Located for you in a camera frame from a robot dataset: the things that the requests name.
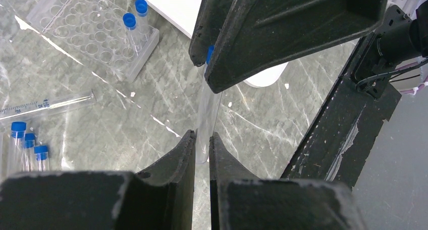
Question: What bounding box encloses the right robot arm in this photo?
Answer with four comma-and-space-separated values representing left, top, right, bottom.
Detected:
189, 0, 427, 187

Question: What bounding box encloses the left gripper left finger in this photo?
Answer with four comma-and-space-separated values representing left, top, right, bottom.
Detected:
1, 130, 196, 229

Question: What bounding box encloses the white tray lid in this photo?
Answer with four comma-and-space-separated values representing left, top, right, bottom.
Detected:
145, 0, 288, 88

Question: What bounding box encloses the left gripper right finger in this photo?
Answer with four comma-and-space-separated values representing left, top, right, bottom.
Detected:
209, 133, 365, 229

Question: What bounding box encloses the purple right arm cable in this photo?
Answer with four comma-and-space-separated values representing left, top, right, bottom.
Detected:
399, 54, 428, 96

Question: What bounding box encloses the clear test tube rack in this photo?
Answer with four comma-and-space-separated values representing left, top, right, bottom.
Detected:
27, 0, 159, 82

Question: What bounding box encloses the blue capped test tube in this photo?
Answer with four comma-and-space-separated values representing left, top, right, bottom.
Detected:
135, 0, 150, 42
22, 133, 36, 171
7, 121, 26, 176
34, 145, 49, 171
122, 13, 143, 55
195, 45, 223, 164

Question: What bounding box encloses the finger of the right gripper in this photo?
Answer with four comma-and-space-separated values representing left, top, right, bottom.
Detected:
189, 0, 254, 67
204, 0, 387, 93

